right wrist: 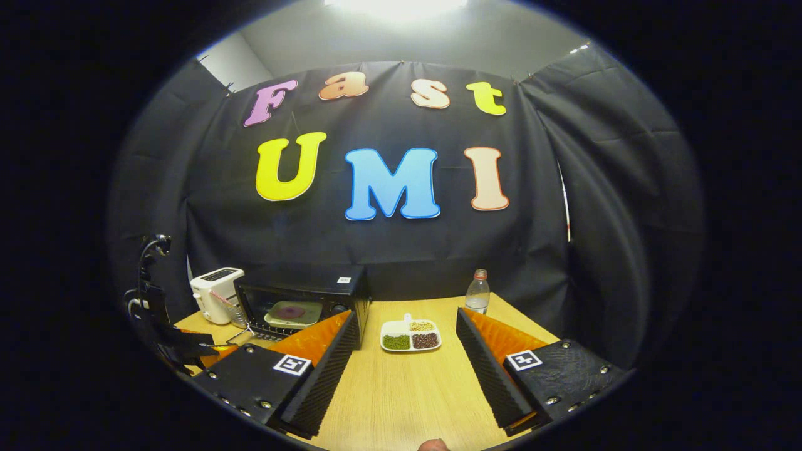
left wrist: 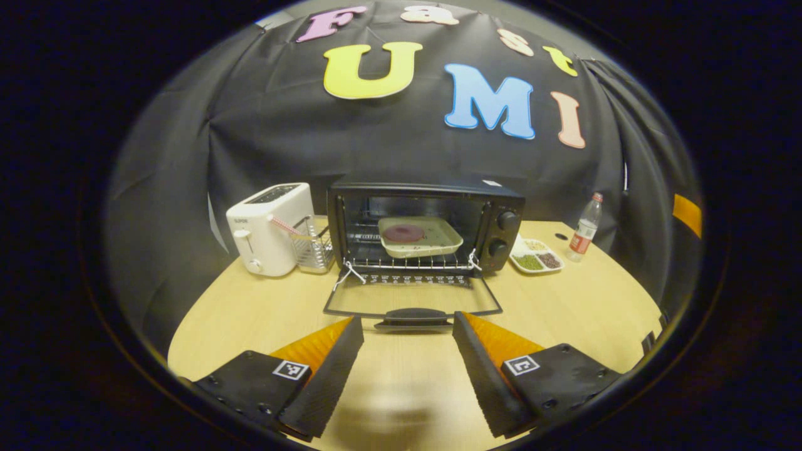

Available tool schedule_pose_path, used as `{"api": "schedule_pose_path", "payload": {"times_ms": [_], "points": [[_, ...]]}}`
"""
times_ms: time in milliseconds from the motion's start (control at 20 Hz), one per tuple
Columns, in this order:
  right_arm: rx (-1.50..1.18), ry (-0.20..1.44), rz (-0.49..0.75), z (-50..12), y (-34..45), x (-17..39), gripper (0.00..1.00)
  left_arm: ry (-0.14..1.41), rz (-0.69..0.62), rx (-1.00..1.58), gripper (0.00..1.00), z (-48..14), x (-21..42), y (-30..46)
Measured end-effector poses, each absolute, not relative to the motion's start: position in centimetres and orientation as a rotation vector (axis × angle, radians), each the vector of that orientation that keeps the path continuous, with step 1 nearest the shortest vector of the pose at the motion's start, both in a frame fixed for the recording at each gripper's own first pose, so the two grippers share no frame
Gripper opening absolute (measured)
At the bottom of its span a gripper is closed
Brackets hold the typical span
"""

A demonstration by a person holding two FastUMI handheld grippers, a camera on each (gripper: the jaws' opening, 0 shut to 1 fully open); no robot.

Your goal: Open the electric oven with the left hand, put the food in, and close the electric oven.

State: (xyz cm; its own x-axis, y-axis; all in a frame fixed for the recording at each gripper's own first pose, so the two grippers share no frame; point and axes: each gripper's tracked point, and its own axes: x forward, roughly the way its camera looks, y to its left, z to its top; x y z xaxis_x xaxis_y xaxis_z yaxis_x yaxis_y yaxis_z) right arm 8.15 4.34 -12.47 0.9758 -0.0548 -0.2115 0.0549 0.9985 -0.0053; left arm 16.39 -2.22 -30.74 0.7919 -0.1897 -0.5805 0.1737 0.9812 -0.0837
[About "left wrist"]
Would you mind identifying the cream plate with red food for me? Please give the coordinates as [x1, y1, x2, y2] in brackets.
[378, 216, 464, 259]

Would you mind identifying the black backdrop cloth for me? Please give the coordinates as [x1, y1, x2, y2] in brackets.
[105, 0, 704, 358]

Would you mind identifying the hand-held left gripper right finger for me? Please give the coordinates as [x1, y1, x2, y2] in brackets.
[452, 311, 623, 439]

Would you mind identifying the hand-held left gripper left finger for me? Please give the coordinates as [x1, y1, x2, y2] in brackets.
[193, 316, 365, 439]

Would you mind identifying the white toaster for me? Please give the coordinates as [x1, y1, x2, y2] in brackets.
[226, 183, 315, 277]

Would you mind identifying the clear wire rack container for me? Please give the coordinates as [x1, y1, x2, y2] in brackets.
[289, 216, 335, 274]

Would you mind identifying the black electric oven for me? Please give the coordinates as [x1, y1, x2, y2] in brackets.
[323, 177, 526, 331]

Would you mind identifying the white divided dish of beans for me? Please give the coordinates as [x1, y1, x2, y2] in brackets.
[509, 235, 565, 274]

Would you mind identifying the clear bottle with red label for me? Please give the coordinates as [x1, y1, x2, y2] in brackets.
[567, 192, 603, 262]

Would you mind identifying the pink striped stick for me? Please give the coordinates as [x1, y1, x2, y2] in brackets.
[269, 215, 303, 237]

